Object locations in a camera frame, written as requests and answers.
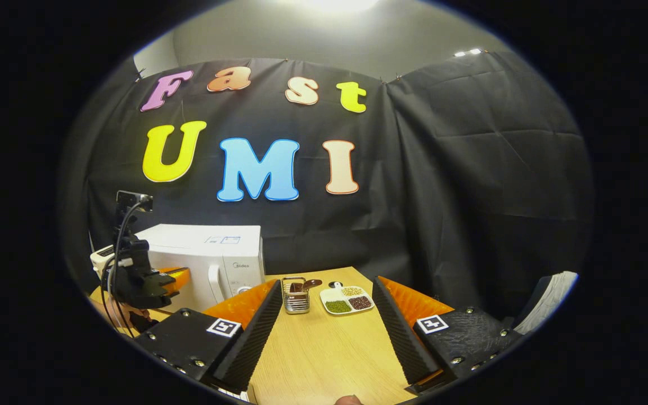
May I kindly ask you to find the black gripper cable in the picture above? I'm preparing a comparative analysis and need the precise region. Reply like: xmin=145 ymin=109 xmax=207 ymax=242
xmin=101 ymin=201 xmax=140 ymax=338

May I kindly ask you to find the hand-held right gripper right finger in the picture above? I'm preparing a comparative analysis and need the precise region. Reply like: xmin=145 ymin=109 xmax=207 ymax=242
xmin=372 ymin=276 xmax=524 ymax=393

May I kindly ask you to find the black backdrop cloth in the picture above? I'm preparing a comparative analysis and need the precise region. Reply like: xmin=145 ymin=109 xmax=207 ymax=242
xmin=57 ymin=51 xmax=595 ymax=321

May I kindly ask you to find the white microwave oven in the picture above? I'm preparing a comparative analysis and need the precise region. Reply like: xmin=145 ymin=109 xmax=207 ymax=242
xmin=134 ymin=224 xmax=266 ymax=313

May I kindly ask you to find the ceiling light panel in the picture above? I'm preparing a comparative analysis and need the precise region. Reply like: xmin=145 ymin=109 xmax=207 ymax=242
xmin=301 ymin=0 xmax=381 ymax=15

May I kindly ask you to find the white toaster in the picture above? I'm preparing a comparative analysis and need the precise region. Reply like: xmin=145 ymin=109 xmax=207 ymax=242
xmin=90 ymin=245 xmax=116 ymax=279

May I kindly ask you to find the white divided bean dish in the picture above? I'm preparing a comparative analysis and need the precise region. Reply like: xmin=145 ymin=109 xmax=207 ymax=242
xmin=319 ymin=281 xmax=375 ymax=316

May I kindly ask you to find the metal wire utensil holder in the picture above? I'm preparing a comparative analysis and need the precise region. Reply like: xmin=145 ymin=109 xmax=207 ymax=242
xmin=282 ymin=277 xmax=311 ymax=314

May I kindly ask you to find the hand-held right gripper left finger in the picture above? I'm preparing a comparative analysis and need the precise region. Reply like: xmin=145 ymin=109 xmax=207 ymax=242
xmin=133 ymin=280 xmax=284 ymax=394

